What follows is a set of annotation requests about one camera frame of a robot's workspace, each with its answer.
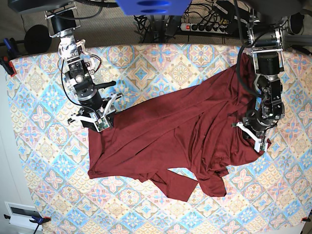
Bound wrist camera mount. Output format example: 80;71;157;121
67;92;122;133
232;122;269;153

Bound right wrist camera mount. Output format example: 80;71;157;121
67;92;122;133

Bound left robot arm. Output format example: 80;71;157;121
234;0;303;142

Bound blue orange lower clamp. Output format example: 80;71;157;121
3;214;51;234

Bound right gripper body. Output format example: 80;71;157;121
77;81;117;132

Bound patterned tablecloth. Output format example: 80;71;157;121
5;52;312;234

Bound black round stool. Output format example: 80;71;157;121
24;24;52;55

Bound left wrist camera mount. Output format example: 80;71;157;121
232;122;269;153

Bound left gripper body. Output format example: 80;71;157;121
243;110;278;139

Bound tangled black cables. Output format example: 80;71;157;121
133;14;171;44

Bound black power strip red switch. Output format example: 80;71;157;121
180;23;227;34

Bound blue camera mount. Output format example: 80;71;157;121
116;0;192;16

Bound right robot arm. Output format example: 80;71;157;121
45;6;122;132

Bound orange right clamp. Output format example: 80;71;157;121
301;217;311;222

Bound white wall socket plate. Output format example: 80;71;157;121
4;201;39;230

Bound maroon t-shirt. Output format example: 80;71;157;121
88;54;261;201

